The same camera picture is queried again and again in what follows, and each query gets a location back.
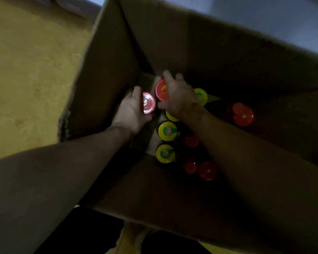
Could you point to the person's left forearm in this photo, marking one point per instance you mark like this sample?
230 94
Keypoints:
55 177

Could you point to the jar with large red lid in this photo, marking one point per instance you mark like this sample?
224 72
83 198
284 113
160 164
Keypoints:
243 115
207 171

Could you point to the person's right leg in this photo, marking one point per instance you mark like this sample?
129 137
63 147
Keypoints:
172 243

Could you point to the person's left hand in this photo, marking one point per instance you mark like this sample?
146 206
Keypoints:
128 113

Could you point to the jar with yellow lid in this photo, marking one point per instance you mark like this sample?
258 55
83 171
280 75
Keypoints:
165 153
171 117
167 131
201 97

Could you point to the person's right hand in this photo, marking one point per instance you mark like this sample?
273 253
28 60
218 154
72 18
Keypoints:
181 99

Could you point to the person's right thumb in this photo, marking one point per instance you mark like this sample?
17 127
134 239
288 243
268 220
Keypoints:
163 104

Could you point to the person's right forearm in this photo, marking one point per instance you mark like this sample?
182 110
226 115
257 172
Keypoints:
254 166

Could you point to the jar with red yellow-marked lid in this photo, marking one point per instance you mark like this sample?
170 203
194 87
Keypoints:
161 90

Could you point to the person's right middle finger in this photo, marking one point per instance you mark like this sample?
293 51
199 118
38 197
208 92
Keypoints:
179 77

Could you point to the person's left thumb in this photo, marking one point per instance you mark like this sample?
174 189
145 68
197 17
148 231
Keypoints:
147 118

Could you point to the person's leg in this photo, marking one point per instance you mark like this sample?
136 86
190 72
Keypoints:
172 243
82 232

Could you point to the bottle with small red cap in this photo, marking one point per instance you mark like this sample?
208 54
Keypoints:
192 141
190 167

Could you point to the large brown cardboard box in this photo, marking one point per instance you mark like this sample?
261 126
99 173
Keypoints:
227 60

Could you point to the person's left leg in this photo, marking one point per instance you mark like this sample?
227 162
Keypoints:
82 232

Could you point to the jar with shiny red lid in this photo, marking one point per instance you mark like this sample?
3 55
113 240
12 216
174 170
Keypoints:
149 103

